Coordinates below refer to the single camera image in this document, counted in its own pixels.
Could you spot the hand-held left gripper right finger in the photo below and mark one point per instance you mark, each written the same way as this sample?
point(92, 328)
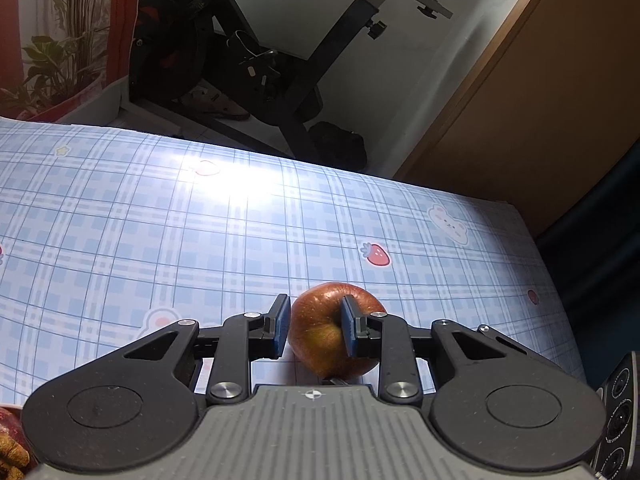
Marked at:
point(348, 330)

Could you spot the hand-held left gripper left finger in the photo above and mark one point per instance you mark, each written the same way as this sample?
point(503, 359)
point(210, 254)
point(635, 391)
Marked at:
point(281, 327)

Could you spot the red apple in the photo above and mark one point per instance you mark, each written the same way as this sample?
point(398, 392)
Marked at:
point(315, 330)

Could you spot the blue plaid tablecloth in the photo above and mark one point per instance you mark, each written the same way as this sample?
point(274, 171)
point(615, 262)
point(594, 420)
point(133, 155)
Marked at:
point(150, 235)

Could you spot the black bag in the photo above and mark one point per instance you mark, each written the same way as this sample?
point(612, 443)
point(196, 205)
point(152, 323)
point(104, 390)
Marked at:
point(337, 142)

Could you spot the brown sandal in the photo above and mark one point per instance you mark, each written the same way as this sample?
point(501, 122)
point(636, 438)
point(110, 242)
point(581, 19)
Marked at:
point(220, 107)

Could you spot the wooden cabinet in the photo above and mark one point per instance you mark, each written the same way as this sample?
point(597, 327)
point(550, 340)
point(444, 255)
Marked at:
point(550, 110)

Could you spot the black exercise bike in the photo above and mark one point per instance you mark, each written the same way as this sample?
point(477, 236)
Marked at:
point(170, 35)

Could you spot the potted green plant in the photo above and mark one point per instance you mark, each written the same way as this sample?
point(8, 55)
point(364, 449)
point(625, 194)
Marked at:
point(50, 35)

